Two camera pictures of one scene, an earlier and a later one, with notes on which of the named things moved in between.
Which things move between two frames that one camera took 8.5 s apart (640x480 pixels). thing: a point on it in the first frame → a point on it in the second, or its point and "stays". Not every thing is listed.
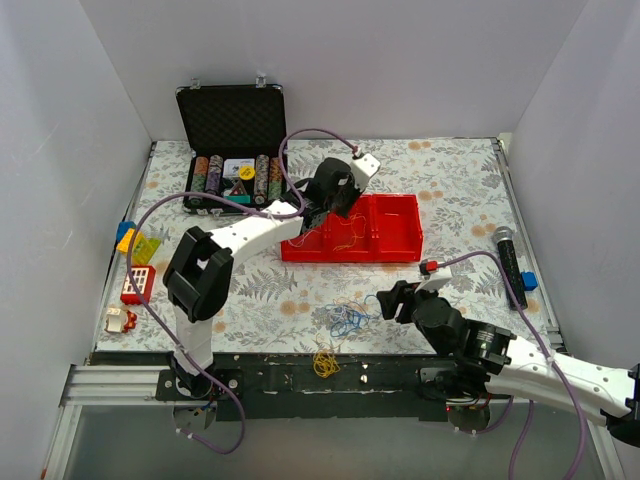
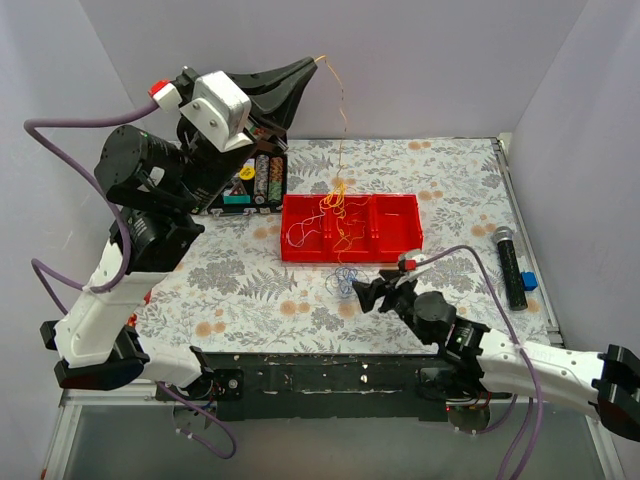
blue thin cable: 350,320 → 345,277
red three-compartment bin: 379,228 stays
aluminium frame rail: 103,385 stays
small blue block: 529,280 stays
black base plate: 350,387 stays
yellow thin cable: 325,363 → 336,198
